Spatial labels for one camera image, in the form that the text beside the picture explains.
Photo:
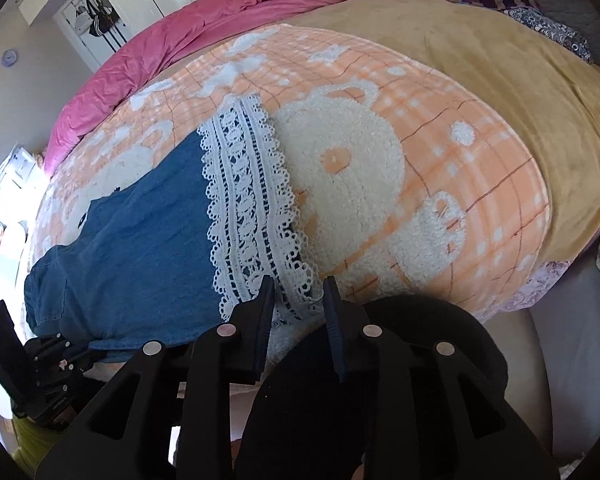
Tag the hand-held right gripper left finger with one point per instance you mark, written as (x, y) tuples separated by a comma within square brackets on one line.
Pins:
[(260, 332)]

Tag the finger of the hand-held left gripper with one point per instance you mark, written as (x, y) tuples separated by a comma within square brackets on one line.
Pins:
[(82, 360), (50, 346)]

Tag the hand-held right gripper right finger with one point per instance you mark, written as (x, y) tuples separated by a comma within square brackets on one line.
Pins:
[(336, 332)]

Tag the blue denim pants lace trim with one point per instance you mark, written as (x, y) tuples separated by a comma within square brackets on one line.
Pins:
[(130, 260)]

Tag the person's black clothing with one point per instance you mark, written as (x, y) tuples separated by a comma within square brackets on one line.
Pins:
[(300, 410)]

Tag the white bedside cabinet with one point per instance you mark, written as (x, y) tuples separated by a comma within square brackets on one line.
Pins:
[(17, 170)]

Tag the orange bear print blanket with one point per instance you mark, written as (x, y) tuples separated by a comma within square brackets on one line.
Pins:
[(405, 160)]

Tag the pale floral bed sheet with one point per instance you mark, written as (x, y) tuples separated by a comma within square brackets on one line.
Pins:
[(540, 290)]

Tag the white bed base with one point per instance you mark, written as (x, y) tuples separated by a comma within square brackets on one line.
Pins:
[(570, 360)]

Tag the tan bed sheet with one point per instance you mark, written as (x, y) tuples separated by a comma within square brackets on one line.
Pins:
[(530, 110)]

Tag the white door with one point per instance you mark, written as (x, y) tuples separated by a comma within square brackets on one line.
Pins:
[(80, 50)]

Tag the pink duvet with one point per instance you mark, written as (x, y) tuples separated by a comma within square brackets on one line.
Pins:
[(180, 40)]

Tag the black hanging bag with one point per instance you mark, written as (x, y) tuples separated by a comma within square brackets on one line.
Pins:
[(102, 22)]

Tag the white hanging bag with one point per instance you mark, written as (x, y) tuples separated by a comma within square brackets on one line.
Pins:
[(82, 19)]

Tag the dark floral cloth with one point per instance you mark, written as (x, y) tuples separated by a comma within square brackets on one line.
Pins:
[(545, 27)]

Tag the round purple wall clock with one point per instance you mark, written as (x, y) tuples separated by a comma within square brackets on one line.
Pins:
[(9, 57)]

